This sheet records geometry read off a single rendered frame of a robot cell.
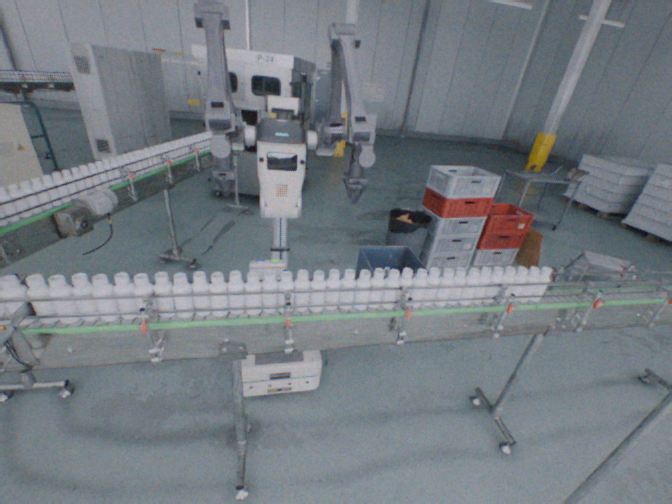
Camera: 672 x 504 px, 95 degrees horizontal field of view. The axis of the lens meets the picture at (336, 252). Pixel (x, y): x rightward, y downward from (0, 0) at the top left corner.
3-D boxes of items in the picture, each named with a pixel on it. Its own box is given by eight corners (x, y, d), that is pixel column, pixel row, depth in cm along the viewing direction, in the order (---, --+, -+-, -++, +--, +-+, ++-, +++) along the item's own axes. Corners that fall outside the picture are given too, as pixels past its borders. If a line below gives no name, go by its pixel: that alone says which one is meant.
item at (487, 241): (478, 250, 363) (484, 233, 352) (458, 234, 397) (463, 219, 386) (520, 249, 379) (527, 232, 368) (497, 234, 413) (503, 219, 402)
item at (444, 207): (441, 218, 317) (447, 198, 306) (420, 204, 350) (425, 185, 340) (488, 217, 336) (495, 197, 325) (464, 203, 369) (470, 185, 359)
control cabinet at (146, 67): (154, 148, 710) (137, 49, 617) (175, 151, 707) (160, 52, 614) (129, 155, 638) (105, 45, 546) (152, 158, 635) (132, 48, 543)
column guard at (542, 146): (530, 173, 907) (547, 134, 853) (521, 170, 940) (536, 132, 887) (542, 174, 915) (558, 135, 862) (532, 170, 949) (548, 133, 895)
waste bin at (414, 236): (386, 278, 330) (398, 224, 299) (374, 257, 368) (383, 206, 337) (425, 277, 340) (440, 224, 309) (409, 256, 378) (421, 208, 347)
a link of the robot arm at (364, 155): (370, 124, 107) (346, 124, 105) (383, 128, 97) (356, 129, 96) (368, 159, 113) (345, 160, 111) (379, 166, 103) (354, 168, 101)
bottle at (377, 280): (372, 298, 131) (378, 265, 123) (383, 305, 127) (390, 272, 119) (362, 303, 127) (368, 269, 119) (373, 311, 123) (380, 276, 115)
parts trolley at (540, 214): (507, 231, 485) (533, 169, 438) (486, 217, 532) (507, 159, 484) (561, 232, 508) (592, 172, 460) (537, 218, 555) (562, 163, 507)
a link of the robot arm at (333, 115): (350, 20, 118) (324, 19, 116) (360, 24, 108) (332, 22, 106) (341, 137, 147) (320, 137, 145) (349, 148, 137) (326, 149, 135)
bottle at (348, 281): (351, 301, 127) (356, 267, 119) (353, 310, 122) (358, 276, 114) (337, 300, 127) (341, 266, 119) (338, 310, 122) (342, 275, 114)
